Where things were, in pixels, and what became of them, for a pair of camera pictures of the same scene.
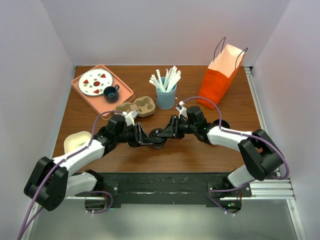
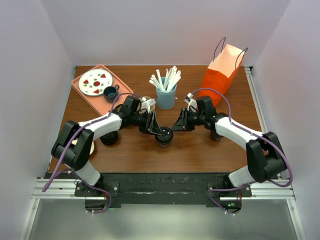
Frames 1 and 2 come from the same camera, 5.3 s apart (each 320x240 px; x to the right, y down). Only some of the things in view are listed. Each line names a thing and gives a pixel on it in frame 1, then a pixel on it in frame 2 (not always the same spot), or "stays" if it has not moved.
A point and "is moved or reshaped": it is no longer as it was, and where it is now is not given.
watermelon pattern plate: x=93 y=82 stays
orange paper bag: x=219 y=76 stays
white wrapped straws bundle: x=171 y=77 stays
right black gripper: x=169 y=132 → x=180 y=124
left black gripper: x=135 y=142 → x=154 y=125
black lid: x=154 y=135 is moved or reshaped
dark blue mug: x=111 y=93 stays
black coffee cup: x=158 y=147 → x=164 y=145
